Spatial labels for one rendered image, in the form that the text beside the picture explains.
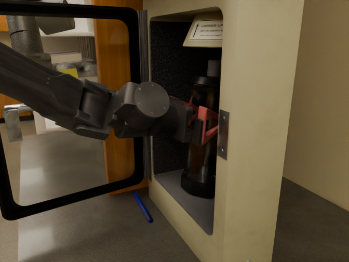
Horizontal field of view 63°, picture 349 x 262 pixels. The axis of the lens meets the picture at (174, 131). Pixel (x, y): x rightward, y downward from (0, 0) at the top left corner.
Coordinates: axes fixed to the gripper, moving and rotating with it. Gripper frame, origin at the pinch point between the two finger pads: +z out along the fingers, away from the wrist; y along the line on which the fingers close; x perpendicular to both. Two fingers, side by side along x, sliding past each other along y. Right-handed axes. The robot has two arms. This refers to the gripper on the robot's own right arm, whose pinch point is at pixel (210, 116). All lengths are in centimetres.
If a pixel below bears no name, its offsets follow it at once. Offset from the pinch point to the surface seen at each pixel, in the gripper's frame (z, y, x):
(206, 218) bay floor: -5.4, -9.3, 16.6
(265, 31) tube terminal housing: -6.2, -17.5, -15.6
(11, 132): -35.5, 10.3, 3.6
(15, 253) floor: -38, 139, 121
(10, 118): -35.4, 9.9, 0.9
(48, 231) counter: -30.0, 12.4, 26.4
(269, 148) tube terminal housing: -1.7, -17.7, 0.7
